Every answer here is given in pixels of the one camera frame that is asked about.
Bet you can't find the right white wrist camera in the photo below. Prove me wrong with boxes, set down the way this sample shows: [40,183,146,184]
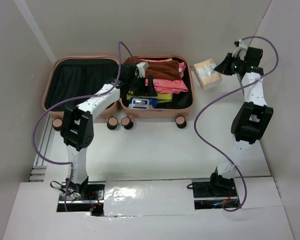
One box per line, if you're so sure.
[231,39,248,58]

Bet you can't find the pink patterned garment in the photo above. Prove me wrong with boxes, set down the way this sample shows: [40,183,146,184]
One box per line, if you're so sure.
[141,58,189,94]

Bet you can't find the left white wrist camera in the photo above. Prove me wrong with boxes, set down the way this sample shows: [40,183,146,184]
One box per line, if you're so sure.
[135,61,149,78]

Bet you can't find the blue white wet wipes pack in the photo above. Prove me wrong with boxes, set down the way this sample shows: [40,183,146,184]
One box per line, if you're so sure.
[128,97,158,110]

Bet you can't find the pink suitcase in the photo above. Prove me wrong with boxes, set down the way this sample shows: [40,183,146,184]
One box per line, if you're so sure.
[42,54,194,130]

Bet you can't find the white taped cover sheet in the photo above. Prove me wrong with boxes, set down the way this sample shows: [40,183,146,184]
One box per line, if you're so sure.
[103,179,196,217]

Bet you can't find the orange tissue pack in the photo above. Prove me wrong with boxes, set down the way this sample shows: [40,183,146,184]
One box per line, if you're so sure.
[193,58,222,90]

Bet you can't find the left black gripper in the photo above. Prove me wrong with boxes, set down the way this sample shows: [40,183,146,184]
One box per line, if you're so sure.
[127,74,157,97]

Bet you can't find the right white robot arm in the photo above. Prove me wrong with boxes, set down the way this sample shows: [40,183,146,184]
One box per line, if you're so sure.
[208,47,274,196]

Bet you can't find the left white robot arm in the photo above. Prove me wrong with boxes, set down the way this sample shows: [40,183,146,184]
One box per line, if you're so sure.
[60,61,149,200]

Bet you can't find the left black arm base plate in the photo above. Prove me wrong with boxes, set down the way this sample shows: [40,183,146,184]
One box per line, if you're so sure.
[50,180,105,217]

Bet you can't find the brown towel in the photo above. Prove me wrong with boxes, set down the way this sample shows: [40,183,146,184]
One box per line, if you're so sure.
[124,57,182,81]

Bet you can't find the yellow-green shorts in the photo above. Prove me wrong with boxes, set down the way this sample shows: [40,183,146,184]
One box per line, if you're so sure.
[126,93,173,103]

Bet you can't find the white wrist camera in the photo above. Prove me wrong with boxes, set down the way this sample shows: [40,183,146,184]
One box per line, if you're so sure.
[135,61,149,78]
[231,39,248,58]

